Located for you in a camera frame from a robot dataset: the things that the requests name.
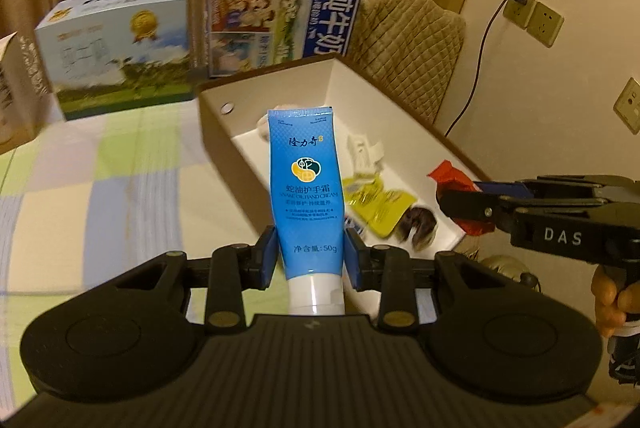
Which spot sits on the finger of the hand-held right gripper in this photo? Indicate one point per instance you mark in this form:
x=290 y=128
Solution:
x=560 y=188
x=465 y=210

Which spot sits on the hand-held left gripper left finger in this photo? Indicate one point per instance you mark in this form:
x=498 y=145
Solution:
x=267 y=258

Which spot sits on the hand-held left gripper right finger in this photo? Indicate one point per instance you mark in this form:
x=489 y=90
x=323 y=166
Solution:
x=353 y=263

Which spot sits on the red snack packet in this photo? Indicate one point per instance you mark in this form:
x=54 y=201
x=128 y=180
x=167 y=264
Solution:
x=452 y=178

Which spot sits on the yellow snack packet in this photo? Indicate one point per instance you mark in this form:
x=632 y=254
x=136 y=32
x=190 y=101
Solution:
x=380 y=205

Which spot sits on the blue hand cream tube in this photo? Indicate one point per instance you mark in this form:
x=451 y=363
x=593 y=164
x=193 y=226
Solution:
x=305 y=188

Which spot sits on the white small packet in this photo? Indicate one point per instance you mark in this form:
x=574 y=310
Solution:
x=362 y=152

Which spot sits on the person's right hand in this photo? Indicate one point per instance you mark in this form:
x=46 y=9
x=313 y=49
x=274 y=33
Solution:
x=607 y=305

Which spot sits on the dark brown wrapped snack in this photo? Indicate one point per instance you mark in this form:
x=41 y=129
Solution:
x=417 y=225

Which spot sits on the plaid bed sheet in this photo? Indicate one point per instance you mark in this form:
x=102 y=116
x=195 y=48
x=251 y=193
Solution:
x=125 y=183

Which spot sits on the beige quilted chair cushion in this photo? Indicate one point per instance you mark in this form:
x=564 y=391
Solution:
x=405 y=47

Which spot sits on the blue printed milk case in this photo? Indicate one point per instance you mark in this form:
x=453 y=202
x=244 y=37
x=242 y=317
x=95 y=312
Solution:
x=260 y=22

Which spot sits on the light blue milk case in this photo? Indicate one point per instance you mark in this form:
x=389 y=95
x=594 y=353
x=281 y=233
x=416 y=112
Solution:
x=115 y=52

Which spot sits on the brown box at left edge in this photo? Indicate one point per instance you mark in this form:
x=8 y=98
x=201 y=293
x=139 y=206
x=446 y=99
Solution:
x=20 y=97

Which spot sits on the beige wall socket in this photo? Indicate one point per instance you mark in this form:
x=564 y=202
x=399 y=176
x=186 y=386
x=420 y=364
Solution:
x=520 y=12
x=547 y=25
x=631 y=105

